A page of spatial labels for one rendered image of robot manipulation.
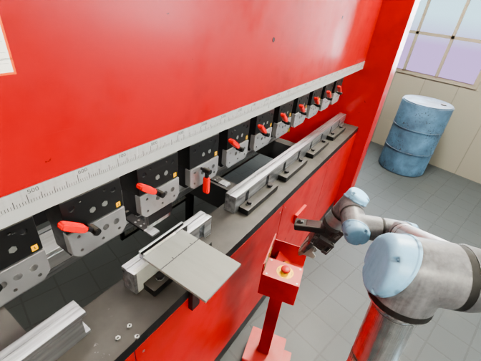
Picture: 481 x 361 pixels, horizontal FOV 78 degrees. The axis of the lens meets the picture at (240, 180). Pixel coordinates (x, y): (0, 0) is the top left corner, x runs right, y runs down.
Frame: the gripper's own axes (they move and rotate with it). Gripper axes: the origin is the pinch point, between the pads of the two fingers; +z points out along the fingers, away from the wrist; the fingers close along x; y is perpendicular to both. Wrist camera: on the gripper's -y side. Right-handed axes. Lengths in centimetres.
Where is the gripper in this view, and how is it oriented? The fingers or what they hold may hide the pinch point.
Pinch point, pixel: (298, 251)
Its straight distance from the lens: 123.7
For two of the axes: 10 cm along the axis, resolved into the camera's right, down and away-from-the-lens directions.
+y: 8.5, 5.3, -0.5
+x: 3.4, -4.6, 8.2
